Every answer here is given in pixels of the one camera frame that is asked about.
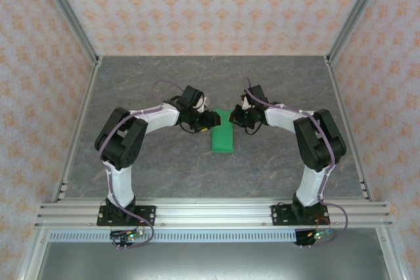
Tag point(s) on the green cloth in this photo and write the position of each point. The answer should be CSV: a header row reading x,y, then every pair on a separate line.
x,y
223,139

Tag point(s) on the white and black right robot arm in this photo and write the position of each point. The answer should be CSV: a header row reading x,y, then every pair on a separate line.
x,y
310,181

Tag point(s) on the grey metal sheet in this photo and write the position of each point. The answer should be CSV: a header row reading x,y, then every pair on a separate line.
x,y
210,263

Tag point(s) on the wide aluminium mounting beam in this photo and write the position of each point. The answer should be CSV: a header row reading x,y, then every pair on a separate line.
x,y
213,211

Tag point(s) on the aluminium table side rail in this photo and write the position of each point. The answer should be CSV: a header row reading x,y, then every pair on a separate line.
x,y
78,129
348,129

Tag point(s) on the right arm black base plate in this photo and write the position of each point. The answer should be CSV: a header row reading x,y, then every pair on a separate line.
x,y
279,216

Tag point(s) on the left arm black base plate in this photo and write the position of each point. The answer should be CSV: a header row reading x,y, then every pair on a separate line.
x,y
147,214

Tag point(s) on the aluminium frame post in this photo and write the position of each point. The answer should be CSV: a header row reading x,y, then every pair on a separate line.
x,y
70,17
356,14

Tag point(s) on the short aluminium frame strut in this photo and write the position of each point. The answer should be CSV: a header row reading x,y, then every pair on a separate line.
x,y
392,260
31,260

